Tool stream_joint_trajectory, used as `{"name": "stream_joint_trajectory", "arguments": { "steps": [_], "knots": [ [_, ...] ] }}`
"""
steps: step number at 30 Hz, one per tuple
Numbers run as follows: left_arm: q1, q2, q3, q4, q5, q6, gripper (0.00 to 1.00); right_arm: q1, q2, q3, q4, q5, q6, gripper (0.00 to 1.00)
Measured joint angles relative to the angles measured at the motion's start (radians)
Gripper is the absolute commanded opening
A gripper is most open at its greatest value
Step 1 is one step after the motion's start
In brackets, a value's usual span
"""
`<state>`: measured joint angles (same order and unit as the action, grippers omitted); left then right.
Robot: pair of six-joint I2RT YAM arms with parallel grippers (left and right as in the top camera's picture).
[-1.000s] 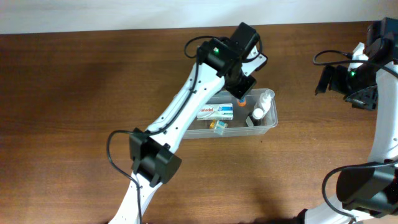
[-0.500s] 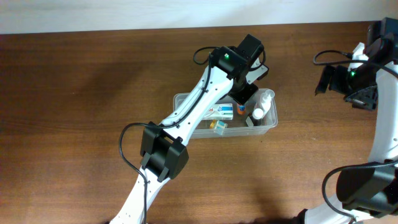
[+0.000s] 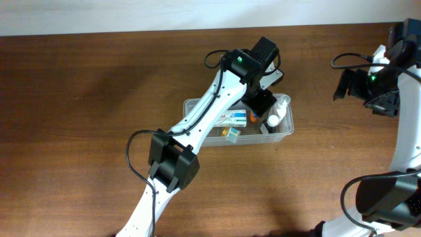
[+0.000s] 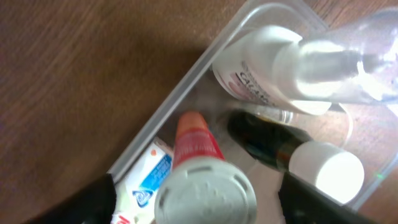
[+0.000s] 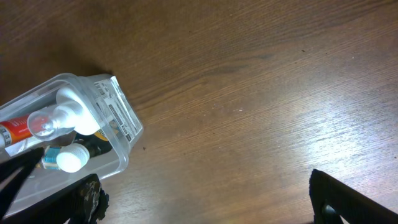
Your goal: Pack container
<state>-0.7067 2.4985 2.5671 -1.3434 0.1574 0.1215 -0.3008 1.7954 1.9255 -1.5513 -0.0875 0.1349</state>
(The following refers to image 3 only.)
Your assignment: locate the orange tube white cap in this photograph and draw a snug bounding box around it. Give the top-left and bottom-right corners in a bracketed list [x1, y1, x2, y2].
[249, 111, 259, 123]

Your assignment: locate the right black cable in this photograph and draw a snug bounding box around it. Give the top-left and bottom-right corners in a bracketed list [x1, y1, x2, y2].
[330, 51, 421, 237]

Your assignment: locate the dark bottle white cap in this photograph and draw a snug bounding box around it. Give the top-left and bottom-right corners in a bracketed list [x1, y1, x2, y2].
[260, 115, 280, 134]

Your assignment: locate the clear plastic container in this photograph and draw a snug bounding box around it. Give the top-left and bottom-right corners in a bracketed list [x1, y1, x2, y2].
[202, 102, 294, 147]

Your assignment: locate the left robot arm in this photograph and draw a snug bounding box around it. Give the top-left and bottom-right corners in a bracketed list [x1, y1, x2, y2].
[118, 37, 280, 237]

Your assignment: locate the white spray bottle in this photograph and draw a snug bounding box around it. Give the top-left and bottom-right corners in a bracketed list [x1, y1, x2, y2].
[268, 95, 291, 124]

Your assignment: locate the small jar gold lid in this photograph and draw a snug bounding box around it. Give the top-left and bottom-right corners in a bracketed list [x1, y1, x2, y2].
[221, 126, 241, 143]

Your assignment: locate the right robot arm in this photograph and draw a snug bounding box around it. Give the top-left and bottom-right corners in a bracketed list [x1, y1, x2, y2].
[310, 18, 420, 237]

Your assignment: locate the white Panadol box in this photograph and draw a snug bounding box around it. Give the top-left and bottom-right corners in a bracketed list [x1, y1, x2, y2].
[214, 109, 247, 128]

